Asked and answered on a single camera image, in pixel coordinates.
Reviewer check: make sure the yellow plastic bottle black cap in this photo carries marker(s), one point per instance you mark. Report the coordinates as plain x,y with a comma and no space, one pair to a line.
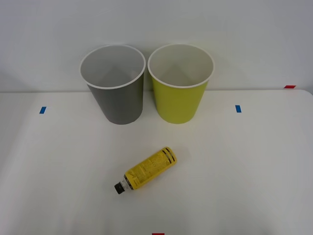
149,169

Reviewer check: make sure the yellow-green plastic waste bin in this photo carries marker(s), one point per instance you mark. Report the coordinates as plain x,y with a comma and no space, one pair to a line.
178,102

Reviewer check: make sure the grey plastic waste bin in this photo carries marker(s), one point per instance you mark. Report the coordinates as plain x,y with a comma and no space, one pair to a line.
122,105

